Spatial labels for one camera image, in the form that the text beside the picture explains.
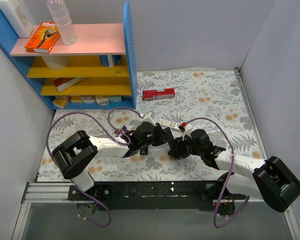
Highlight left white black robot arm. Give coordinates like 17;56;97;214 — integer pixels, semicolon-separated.
52;122;174;200

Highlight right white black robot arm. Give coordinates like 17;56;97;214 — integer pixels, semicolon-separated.
168;129;300;213

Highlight white air conditioner remote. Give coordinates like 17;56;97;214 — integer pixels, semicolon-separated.
158;118;182;132

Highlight black slim remote control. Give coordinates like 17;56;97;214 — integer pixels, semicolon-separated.
139;146;149;156

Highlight red rectangular box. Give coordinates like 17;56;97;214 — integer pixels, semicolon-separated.
142;88;176;101

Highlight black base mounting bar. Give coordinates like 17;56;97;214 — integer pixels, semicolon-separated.
67;180;238;216

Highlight floral patterned table mat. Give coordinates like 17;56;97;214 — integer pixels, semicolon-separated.
49;70;265;181

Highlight blue white small box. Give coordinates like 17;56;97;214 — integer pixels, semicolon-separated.
108;95;122;103

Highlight white red small box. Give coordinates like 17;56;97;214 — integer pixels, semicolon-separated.
95;95;110;106

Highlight blue multicolour shelf unit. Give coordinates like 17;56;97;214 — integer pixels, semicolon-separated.
0;2;138;110

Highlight yellow white small box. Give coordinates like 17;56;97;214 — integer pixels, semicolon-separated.
70;96;84;104

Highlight orange yellow small box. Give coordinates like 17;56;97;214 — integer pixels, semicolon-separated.
52;96;71;109

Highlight red white flat box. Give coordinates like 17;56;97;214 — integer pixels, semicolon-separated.
52;77;86;93

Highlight white cylinder container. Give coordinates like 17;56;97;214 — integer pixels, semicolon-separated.
42;55;70;71

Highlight orange razor box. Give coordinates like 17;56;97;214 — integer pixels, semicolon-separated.
24;21;60;54

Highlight clear plastic water bottle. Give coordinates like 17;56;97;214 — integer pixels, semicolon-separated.
47;0;78;45

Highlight white plastic bottle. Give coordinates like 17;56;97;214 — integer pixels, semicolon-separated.
0;0;34;39

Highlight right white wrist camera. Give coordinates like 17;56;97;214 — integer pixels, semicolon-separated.
178;122;193;138

